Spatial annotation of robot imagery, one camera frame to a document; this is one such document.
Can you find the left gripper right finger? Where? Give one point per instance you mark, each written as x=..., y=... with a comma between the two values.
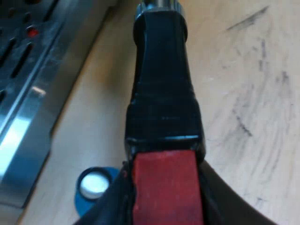
x=222, y=201

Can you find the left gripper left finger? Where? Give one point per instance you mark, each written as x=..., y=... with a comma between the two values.
x=114, y=206

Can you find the steel espresso machine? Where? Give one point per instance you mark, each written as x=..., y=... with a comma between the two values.
x=28, y=117

